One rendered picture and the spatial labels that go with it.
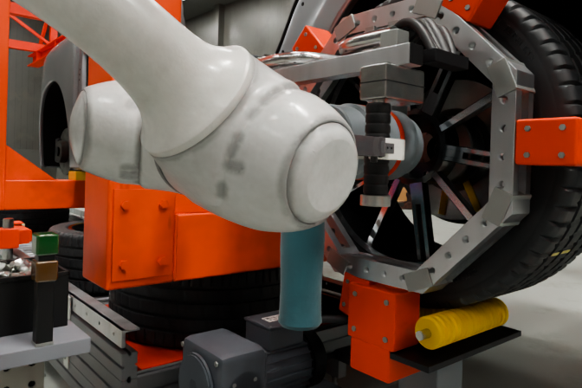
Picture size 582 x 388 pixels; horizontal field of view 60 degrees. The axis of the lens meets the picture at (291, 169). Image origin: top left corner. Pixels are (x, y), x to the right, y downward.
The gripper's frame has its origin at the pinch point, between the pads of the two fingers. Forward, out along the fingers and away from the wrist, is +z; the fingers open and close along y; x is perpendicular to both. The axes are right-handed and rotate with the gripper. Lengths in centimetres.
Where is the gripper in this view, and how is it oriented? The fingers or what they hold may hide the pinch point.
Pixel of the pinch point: (376, 149)
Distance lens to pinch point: 73.2
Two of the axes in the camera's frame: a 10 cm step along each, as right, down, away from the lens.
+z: 7.7, 0.2, 6.4
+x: 0.3, -10.0, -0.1
